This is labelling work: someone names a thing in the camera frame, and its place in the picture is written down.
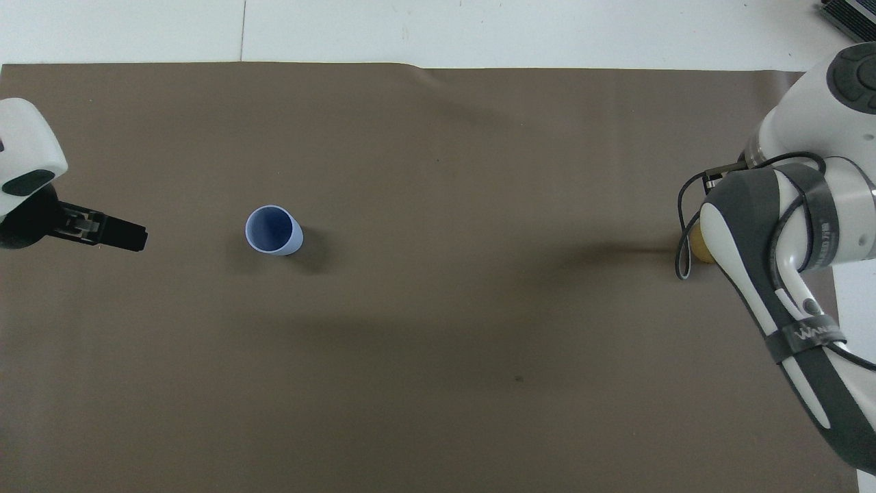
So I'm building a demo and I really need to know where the black cable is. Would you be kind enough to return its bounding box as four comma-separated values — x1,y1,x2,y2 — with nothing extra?
675,151,829,282

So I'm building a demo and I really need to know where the yellow round object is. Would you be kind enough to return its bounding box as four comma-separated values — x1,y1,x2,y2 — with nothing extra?
687,222,717,265

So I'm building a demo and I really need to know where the dark grey device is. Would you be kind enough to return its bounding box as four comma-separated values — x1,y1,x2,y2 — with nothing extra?
819,0,876,43

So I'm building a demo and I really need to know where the blue cup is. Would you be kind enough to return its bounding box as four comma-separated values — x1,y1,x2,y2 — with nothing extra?
244,205,305,257

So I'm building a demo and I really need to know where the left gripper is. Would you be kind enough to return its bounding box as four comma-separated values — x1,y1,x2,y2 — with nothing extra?
0,185,72,251

